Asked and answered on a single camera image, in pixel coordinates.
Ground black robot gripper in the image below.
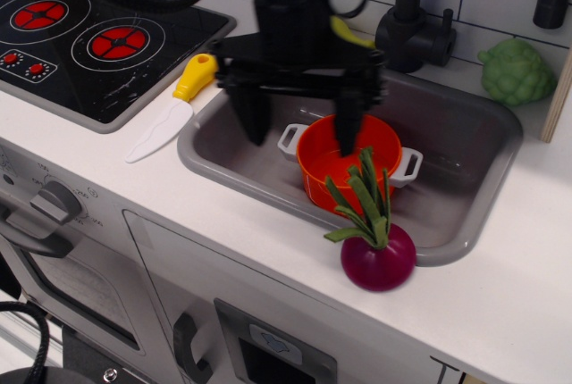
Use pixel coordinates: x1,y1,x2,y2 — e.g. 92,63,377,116
209,0,383,157

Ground purple toy beet green leaves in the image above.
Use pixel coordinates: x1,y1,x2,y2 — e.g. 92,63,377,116
324,147,416,292

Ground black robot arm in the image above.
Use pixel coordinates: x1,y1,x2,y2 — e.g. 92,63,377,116
208,0,383,156

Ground yellow green toy bottle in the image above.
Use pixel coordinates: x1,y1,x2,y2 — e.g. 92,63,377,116
330,16,375,49

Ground black toy faucet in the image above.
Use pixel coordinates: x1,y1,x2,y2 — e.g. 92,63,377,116
375,0,568,73

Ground white toy dishwasher door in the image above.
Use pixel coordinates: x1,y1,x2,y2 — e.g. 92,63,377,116
124,211,464,383

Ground black toy stovetop red burners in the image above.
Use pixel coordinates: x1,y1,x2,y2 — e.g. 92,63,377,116
1,0,236,133

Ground green toy artichoke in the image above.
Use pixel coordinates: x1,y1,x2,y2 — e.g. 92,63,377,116
477,38,558,106

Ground wooden side panel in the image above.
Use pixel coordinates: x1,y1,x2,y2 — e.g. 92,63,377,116
541,71,571,143

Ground grey oven knob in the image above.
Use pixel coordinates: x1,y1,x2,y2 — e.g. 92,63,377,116
29,180,82,225

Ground white toy oven door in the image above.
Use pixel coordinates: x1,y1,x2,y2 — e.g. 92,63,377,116
0,140,184,384

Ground orange toy pot grey handles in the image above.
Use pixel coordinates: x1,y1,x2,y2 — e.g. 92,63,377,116
277,115,424,212

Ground white toy knife yellow handle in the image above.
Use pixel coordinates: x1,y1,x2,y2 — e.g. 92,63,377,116
124,54,218,163

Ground black cabinet door handle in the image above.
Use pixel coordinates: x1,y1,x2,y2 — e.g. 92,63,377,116
172,313,213,384

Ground grey oven door handle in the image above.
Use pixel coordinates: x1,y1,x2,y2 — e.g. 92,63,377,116
1,205,74,258

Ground black braided cable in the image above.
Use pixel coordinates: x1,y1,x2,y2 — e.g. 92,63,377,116
0,301,51,384

